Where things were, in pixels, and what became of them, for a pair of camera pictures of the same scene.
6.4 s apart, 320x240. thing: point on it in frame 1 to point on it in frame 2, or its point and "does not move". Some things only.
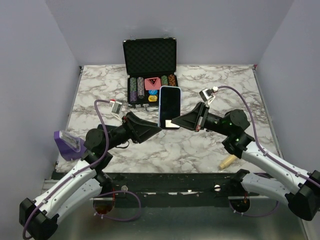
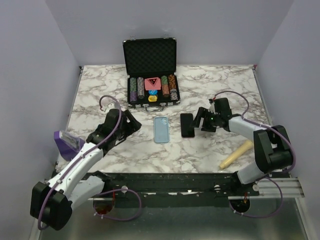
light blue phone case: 169,105 to 161,129
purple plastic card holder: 71,146 does not move
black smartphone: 170,104 to 187,130
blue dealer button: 153,92 does not move
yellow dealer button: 152,98 does not move
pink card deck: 152,83 does not move
